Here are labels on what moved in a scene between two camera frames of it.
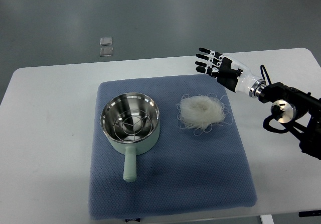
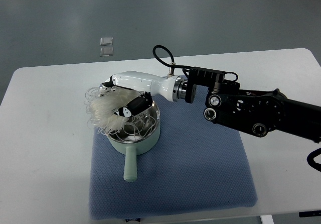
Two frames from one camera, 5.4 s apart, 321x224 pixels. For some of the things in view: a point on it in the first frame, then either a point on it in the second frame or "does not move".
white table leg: [267, 219] does not move
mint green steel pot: [131, 122] does not move
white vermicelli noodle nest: [200, 112] to [101, 104]
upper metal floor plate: [105, 41] does not move
